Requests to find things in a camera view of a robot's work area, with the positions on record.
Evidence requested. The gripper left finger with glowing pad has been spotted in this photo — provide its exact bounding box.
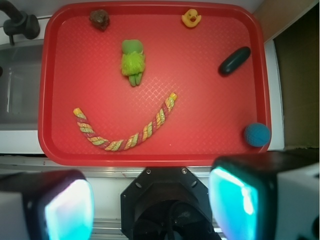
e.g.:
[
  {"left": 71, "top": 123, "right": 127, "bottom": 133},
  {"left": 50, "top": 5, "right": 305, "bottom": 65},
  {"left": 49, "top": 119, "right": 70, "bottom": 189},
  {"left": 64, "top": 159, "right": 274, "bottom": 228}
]
[{"left": 0, "top": 170, "right": 95, "bottom": 240}]

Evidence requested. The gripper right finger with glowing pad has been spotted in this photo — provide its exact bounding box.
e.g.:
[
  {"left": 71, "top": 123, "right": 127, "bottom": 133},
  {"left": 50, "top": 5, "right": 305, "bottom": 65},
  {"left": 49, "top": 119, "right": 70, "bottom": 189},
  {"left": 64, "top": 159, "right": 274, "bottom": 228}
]
[{"left": 208, "top": 151, "right": 320, "bottom": 240}]

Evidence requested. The brown rock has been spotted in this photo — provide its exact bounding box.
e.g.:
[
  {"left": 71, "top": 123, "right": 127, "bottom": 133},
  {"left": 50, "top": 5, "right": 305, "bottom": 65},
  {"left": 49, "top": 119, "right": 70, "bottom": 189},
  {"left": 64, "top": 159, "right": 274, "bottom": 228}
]
[{"left": 89, "top": 9, "right": 110, "bottom": 31}]

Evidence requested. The blue textured ball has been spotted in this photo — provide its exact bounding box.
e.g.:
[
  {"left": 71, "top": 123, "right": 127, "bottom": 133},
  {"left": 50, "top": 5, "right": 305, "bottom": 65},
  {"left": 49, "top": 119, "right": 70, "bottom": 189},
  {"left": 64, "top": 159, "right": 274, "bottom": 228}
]
[{"left": 243, "top": 122, "right": 271, "bottom": 148}]

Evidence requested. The red plastic tray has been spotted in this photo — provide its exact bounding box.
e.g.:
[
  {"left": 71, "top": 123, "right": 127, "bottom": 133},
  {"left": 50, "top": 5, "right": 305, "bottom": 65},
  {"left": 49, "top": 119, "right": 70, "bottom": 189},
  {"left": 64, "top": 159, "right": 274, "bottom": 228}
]
[{"left": 38, "top": 1, "right": 271, "bottom": 167}]

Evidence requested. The dark oval stone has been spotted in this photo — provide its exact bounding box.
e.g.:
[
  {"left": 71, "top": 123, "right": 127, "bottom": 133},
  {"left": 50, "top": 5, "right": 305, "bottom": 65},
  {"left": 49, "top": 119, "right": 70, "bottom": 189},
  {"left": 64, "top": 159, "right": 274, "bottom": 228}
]
[{"left": 218, "top": 46, "right": 251, "bottom": 76}]

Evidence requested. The grey sink basin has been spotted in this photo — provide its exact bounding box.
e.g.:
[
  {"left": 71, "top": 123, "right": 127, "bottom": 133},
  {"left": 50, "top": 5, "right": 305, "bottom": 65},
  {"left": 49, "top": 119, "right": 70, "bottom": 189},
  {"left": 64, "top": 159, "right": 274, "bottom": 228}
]
[{"left": 0, "top": 40, "right": 43, "bottom": 131}]

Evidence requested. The green plush turtle toy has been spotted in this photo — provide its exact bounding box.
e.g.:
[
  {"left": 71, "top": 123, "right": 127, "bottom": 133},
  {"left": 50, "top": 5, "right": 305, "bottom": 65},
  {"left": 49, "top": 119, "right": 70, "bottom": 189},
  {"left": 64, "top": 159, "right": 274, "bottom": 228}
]
[{"left": 121, "top": 39, "right": 146, "bottom": 87}]

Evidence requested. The grey sink faucet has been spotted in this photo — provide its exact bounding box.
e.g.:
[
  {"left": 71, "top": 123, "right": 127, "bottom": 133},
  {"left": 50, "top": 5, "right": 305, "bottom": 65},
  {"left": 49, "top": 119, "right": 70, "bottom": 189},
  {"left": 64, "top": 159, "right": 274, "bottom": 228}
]
[{"left": 0, "top": 0, "right": 41, "bottom": 46}]

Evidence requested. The yellow rubber duck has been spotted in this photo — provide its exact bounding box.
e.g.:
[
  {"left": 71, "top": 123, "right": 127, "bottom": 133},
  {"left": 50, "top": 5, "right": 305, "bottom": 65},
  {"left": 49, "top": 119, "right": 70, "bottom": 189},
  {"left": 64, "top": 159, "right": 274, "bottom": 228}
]
[{"left": 181, "top": 8, "right": 202, "bottom": 28}]

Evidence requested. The multicolour twisted rope toy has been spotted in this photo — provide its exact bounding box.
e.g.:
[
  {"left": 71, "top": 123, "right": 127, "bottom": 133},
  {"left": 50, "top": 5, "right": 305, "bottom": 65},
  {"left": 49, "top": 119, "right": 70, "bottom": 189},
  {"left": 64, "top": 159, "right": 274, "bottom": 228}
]
[{"left": 72, "top": 92, "right": 178, "bottom": 152}]

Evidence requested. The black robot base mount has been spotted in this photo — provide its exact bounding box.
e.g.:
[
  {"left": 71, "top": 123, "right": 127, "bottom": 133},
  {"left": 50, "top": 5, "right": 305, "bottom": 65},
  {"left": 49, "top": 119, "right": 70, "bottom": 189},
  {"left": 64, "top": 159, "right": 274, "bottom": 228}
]
[{"left": 120, "top": 167, "right": 221, "bottom": 240}]

